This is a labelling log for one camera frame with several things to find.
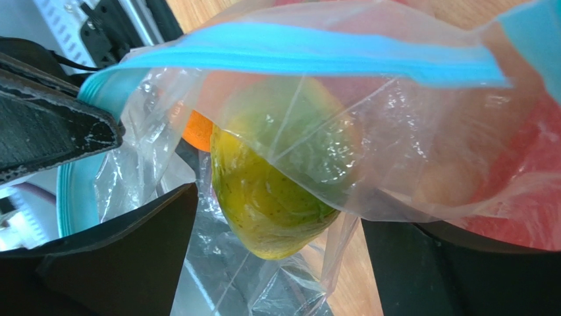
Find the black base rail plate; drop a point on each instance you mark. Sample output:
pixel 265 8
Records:
pixel 113 28

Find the yellow green fake mango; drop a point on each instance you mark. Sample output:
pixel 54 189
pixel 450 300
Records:
pixel 285 155

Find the clear zip top bag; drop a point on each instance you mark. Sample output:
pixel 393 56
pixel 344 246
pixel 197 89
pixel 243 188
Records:
pixel 443 143

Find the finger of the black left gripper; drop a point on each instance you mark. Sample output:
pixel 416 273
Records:
pixel 44 125

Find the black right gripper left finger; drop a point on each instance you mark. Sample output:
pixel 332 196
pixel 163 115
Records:
pixel 129 265

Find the red fake apple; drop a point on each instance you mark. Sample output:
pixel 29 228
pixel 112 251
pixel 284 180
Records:
pixel 523 190

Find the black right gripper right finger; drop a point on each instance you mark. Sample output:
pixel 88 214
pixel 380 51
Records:
pixel 440 269

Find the orange fake fruit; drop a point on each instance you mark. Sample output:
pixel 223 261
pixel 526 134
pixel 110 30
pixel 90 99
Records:
pixel 198 132

